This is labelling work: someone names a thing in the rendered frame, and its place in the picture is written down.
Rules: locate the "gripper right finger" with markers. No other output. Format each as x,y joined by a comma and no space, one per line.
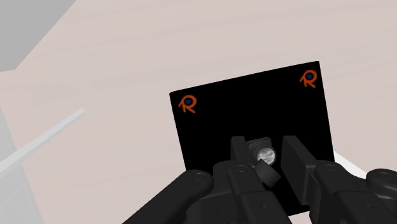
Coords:
328,192

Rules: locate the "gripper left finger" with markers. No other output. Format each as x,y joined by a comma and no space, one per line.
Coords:
238,192

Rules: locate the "small dark grey flashlight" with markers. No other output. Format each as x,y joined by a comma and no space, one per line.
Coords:
265,153

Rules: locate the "black square board, orange marks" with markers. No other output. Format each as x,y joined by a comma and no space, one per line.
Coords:
248,108

